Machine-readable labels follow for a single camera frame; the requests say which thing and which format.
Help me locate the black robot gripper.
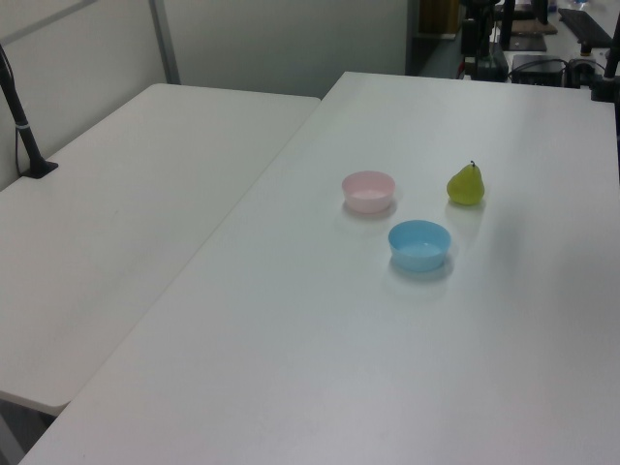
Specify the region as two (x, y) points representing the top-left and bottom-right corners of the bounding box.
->
(460, 16), (508, 81)

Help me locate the black camera stand pole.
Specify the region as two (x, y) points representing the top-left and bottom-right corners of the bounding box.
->
(0, 44), (60, 181)

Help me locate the green yellow pear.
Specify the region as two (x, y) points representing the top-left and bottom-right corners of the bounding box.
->
(446, 159), (487, 207)

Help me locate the blue plastic bowl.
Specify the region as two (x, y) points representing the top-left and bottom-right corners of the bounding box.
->
(387, 219), (452, 272)

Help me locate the black clamp stand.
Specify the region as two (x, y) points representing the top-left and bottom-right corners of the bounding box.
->
(589, 34), (620, 104)

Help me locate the black upright pole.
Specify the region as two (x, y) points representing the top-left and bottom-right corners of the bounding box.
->
(500, 0), (516, 49)

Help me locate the brown wooden board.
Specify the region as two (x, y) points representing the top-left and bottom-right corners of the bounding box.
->
(509, 17), (559, 36)

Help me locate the brown cabinet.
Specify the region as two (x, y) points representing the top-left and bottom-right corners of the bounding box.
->
(418, 0), (460, 36)

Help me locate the white side table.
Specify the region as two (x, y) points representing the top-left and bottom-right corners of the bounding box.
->
(0, 82), (324, 417)

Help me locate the black cable on pole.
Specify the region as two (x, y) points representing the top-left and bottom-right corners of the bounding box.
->
(0, 46), (31, 175)

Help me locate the pink plastic bowl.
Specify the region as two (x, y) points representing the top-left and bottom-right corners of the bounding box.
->
(341, 170), (397, 214)

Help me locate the black box device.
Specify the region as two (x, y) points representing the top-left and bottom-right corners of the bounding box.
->
(510, 53), (569, 87)

